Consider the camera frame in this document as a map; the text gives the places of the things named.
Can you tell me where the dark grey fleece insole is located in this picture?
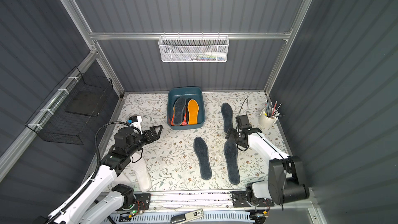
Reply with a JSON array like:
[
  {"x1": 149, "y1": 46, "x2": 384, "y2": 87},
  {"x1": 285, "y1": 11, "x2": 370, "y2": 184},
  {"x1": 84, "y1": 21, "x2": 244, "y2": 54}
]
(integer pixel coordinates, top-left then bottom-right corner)
[
  {"x1": 172, "y1": 97, "x2": 187, "y2": 126},
  {"x1": 223, "y1": 140, "x2": 240, "y2": 185},
  {"x1": 221, "y1": 103, "x2": 233, "y2": 133},
  {"x1": 193, "y1": 137, "x2": 212, "y2": 180}
]

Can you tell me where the yellow fleece insole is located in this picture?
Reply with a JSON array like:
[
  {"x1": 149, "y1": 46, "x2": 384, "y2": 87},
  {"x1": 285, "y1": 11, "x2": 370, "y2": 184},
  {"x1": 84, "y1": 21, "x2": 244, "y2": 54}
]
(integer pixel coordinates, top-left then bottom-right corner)
[{"x1": 187, "y1": 99, "x2": 199, "y2": 125}]

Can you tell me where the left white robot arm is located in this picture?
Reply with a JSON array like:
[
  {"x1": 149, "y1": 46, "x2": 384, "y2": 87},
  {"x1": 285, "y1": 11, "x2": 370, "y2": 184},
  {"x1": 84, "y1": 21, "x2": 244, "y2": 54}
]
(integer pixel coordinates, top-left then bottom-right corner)
[{"x1": 34, "y1": 123, "x2": 163, "y2": 224}]

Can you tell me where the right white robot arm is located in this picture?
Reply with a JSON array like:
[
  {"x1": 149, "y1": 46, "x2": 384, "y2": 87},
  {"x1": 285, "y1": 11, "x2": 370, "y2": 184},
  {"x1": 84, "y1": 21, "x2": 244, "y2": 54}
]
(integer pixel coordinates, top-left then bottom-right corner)
[{"x1": 223, "y1": 115, "x2": 310, "y2": 207}]

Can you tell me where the teal plastic storage box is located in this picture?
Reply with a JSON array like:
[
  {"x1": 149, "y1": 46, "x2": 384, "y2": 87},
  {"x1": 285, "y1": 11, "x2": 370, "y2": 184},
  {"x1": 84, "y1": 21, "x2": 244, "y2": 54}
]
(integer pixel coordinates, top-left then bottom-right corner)
[{"x1": 167, "y1": 86, "x2": 206, "y2": 130}]

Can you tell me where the white insole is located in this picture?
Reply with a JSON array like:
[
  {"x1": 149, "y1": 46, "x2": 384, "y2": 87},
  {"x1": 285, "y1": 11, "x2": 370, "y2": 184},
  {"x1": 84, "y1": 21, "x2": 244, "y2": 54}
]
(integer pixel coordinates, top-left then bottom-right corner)
[
  {"x1": 131, "y1": 158, "x2": 152, "y2": 192},
  {"x1": 115, "y1": 172, "x2": 133, "y2": 187}
]

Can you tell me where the white pen cup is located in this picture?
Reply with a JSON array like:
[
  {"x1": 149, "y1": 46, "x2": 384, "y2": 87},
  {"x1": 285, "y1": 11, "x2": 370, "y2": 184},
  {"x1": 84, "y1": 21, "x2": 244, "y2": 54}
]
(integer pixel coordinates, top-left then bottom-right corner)
[{"x1": 259, "y1": 100, "x2": 285, "y2": 130}]

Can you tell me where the white tube in basket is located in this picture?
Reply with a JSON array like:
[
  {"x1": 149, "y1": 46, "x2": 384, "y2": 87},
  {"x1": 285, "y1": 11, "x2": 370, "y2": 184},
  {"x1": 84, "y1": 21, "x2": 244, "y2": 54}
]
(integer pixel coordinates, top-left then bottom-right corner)
[{"x1": 205, "y1": 51, "x2": 227, "y2": 60}]

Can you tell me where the grey handheld device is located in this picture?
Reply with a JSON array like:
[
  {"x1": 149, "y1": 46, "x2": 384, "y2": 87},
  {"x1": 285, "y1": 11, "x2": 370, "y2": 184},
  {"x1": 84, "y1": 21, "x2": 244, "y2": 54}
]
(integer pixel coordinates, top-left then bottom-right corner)
[{"x1": 170, "y1": 209, "x2": 204, "y2": 224}]

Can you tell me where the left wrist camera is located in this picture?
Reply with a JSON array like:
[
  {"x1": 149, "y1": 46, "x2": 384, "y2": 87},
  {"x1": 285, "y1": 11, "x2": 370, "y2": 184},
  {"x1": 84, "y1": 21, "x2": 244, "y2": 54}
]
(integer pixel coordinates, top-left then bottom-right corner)
[{"x1": 127, "y1": 116, "x2": 142, "y2": 132}]

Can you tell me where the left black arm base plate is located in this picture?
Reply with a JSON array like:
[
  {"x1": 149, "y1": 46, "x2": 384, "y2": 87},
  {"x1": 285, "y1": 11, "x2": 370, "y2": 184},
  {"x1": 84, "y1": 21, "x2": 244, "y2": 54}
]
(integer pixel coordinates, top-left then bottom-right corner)
[{"x1": 117, "y1": 193, "x2": 151, "y2": 213}]

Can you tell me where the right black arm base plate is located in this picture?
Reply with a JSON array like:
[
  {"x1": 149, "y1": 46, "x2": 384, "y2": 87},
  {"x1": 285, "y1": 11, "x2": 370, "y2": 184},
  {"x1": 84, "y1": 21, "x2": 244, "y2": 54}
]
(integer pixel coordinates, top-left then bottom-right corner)
[{"x1": 230, "y1": 190, "x2": 275, "y2": 208}]

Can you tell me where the black wire mesh basket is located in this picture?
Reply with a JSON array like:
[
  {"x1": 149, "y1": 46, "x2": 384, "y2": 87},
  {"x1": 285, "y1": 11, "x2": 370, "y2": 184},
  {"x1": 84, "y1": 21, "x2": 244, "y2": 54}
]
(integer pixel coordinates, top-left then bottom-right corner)
[{"x1": 26, "y1": 68, "x2": 114, "y2": 145}]

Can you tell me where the white wire mesh basket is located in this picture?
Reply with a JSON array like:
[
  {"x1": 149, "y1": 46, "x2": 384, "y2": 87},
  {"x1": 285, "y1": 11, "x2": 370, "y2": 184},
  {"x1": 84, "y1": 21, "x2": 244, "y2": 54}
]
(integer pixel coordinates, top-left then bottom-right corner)
[{"x1": 158, "y1": 34, "x2": 230, "y2": 63}]

